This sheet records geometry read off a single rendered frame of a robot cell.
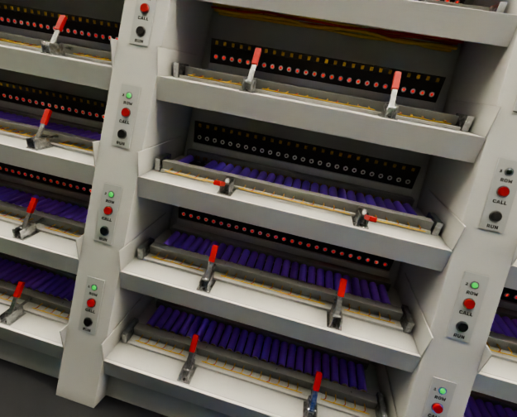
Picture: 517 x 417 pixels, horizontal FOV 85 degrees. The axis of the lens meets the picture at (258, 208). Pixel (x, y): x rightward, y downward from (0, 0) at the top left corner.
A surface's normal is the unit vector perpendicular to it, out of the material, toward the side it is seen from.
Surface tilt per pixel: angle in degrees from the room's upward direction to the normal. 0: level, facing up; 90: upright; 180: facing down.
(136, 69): 90
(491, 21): 111
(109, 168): 90
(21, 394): 0
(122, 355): 20
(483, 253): 90
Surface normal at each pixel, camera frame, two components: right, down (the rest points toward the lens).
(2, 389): 0.22, -0.97
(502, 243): -0.14, 0.06
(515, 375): 0.16, -0.89
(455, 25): -0.21, 0.39
